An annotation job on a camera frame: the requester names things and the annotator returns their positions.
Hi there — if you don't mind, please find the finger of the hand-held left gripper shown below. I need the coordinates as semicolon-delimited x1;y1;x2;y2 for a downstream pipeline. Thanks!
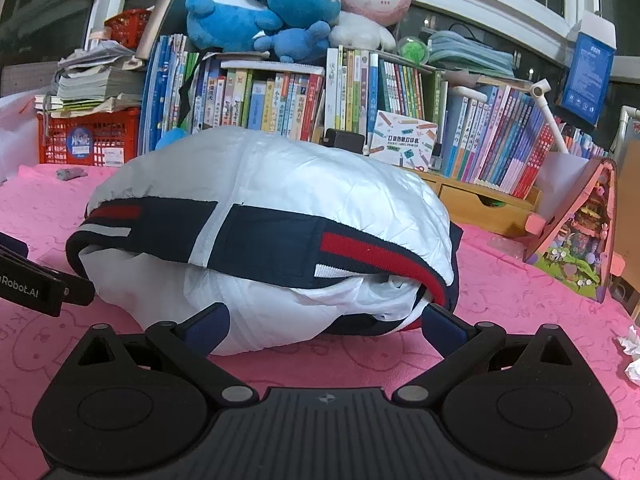
0;232;30;262
59;272;96;307

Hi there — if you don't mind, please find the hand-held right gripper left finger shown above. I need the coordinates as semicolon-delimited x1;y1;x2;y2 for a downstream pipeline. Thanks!
75;303;260;407

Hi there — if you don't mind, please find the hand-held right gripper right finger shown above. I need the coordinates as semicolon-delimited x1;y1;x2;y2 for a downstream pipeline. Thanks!
392;304;576;406

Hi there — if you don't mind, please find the white and navy jacket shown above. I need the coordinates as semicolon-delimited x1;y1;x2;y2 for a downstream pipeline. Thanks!
66;126;463;357

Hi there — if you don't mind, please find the clear plastic wrapper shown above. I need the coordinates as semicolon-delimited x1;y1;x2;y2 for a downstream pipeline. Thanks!
487;235;526;256

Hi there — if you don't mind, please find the white plastic bag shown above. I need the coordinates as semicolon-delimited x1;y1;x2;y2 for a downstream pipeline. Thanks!
0;92;46;183

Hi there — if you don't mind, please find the wooden drawer organiser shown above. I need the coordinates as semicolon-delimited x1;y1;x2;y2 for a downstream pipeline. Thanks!
412;167;543;238

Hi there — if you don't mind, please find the red basket with round sticker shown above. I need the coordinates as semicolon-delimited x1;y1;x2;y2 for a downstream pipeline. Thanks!
37;107;142;167

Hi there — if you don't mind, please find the pink toy house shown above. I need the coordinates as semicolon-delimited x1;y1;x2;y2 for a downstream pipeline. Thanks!
522;157;618;303

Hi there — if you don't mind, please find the blue plush ball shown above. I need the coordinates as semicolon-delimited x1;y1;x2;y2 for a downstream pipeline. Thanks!
156;129;188;150

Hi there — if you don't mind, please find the stack of workbooks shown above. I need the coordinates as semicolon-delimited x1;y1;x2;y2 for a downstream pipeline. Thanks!
35;40;146;113

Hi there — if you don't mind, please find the crumpled white tissue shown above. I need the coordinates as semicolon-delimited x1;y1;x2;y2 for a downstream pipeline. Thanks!
616;325;640;386

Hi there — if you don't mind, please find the white box with pencil print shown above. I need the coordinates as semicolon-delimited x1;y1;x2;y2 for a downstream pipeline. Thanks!
367;110;440;172

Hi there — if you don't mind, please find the row of pink blue books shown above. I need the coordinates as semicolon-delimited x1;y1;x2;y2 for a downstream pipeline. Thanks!
440;85;606;200

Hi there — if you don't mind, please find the black power adapter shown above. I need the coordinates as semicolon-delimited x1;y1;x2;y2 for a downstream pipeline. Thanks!
322;129;366;153

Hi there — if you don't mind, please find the brown cardboard box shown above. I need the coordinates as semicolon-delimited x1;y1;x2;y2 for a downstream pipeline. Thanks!
611;132;640;321

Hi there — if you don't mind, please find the row of colourful picture books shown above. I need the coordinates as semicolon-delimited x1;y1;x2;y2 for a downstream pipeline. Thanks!
140;35;326;156

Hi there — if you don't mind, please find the white desk lamp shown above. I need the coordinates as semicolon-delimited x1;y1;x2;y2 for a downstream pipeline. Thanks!
447;79;571;156

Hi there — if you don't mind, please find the small red plastic basket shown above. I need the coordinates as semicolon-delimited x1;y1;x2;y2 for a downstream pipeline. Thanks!
104;8;153;51

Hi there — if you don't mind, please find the row of white green books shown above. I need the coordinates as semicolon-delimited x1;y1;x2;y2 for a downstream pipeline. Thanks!
325;47;443;141

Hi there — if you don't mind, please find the tan paper roll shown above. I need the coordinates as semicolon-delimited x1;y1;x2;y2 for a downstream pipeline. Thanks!
135;0;178;61

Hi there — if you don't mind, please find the stack of face masks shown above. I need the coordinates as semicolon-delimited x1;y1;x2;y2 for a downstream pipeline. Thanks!
427;30;516;78

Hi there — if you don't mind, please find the green round toy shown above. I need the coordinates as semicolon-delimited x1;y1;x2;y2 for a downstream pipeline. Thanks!
398;36;430;65

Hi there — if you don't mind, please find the blue and white box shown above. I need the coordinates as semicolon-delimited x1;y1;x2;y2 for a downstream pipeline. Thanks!
560;12;617;127

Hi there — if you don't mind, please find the blue whale plush toy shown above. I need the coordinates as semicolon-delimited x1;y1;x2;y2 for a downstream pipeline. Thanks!
186;0;283;53

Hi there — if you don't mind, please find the white plush toy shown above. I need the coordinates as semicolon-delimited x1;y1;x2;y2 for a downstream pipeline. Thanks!
330;10;398;52

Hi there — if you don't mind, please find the blue cat plush toy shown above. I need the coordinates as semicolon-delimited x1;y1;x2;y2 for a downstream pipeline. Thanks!
230;0;343;63

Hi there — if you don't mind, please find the black strap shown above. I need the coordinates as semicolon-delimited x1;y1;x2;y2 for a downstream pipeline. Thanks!
177;52;211;131

